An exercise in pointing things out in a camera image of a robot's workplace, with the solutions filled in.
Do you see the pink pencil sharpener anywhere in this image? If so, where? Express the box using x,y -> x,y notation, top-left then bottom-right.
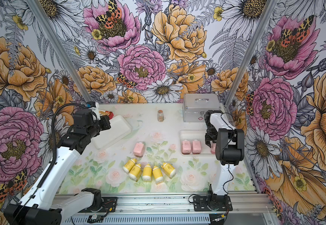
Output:
133,142 -> 145,157
181,140 -> 192,155
192,140 -> 202,154
211,143 -> 216,154

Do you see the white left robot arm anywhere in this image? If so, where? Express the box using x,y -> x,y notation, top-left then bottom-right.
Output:
4,107 -> 111,225

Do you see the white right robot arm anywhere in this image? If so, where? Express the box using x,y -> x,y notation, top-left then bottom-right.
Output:
205,110 -> 244,212

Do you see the white right storage tray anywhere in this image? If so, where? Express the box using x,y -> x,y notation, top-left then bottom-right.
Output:
179,130 -> 214,156

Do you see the white storage tray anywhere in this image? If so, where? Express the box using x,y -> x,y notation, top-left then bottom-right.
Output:
92,115 -> 132,150
179,130 -> 214,156

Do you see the white left storage tray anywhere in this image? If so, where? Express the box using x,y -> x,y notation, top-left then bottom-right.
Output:
92,115 -> 132,150

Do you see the red object behind left gripper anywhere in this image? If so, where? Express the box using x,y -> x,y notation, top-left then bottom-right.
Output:
99,111 -> 114,120

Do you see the silver aluminium first aid case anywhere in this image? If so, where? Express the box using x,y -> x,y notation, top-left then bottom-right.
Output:
183,93 -> 221,122

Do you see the small clear glass bottle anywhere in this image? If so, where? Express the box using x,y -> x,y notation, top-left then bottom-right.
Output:
157,110 -> 164,122

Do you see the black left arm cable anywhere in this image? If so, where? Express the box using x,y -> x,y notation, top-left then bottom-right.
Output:
8,102 -> 95,225

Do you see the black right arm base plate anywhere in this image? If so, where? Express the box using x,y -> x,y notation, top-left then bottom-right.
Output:
188,195 -> 233,212

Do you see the aluminium front rail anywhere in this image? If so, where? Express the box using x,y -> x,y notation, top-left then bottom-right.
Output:
53,192 -> 273,216

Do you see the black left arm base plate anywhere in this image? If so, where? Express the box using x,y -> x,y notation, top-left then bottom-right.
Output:
79,196 -> 118,213

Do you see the white vented cable duct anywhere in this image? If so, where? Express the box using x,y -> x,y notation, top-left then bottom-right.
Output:
61,214 -> 211,225

